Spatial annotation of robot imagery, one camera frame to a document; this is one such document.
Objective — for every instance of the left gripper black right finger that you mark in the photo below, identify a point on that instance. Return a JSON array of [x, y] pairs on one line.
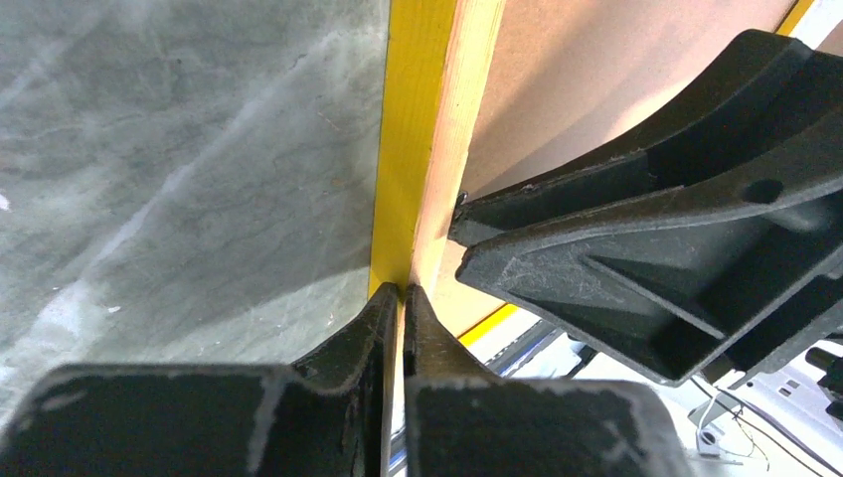
[[464, 420]]

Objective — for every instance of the brown cardboard backing board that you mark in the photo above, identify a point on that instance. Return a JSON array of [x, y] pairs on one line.
[[567, 76]]

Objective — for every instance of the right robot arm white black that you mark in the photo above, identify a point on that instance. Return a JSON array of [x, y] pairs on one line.
[[771, 419]]

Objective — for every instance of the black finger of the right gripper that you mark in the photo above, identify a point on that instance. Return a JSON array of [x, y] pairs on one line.
[[670, 282], [758, 91]]

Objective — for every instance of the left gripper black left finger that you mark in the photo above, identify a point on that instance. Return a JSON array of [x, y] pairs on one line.
[[326, 414]]

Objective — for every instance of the yellow wooden picture frame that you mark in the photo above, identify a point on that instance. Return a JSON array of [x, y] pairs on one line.
[[438, 55]]

